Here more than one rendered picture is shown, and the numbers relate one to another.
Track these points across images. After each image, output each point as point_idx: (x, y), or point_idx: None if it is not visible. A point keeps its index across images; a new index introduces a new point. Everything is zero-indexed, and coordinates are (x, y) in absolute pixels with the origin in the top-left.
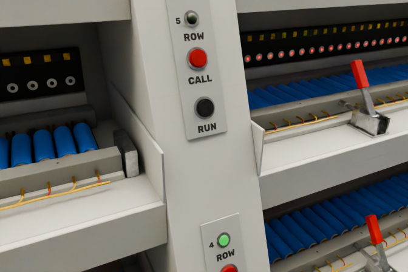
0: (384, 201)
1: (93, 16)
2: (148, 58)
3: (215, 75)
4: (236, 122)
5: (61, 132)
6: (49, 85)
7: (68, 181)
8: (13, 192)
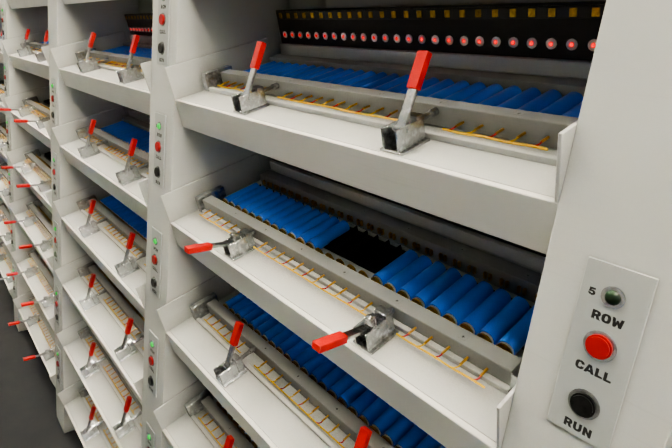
0: None
1: (515, 238)
2: (539, 310)
3: (619, 381)
4: None
5: (512, 304)
6: None
7: (463, 357)
8: (426, 334)
